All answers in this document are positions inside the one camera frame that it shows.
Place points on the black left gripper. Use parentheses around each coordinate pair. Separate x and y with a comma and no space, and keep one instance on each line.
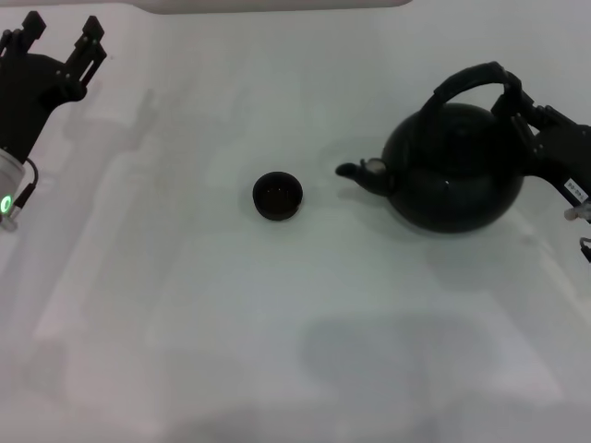
(27,101)

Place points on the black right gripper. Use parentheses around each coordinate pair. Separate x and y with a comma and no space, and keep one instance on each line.
(565,157)

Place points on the black teacup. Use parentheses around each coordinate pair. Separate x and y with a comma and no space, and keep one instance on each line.
(277,196)

